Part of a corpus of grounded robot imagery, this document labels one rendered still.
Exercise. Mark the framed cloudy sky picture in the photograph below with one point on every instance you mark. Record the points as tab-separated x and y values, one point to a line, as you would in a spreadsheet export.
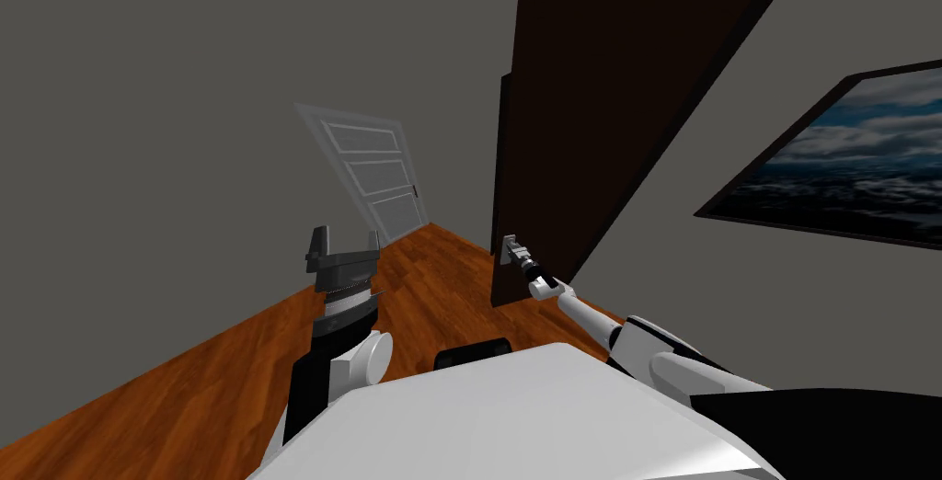
854	164

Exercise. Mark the white panelled door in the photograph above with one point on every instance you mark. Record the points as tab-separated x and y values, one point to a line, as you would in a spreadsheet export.
375	171

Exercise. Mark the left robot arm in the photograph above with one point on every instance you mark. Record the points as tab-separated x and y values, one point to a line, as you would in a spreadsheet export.
324	377

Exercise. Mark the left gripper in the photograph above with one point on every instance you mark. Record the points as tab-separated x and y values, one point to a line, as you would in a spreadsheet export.
342	268

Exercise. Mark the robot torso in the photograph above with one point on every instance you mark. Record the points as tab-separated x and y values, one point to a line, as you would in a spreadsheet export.
515	421

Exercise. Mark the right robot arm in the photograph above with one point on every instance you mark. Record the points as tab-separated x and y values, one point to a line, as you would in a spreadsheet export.
706	384

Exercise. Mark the dark brown door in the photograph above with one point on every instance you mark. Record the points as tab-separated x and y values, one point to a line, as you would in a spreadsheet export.
589	97

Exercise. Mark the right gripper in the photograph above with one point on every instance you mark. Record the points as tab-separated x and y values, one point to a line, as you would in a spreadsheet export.
521	251

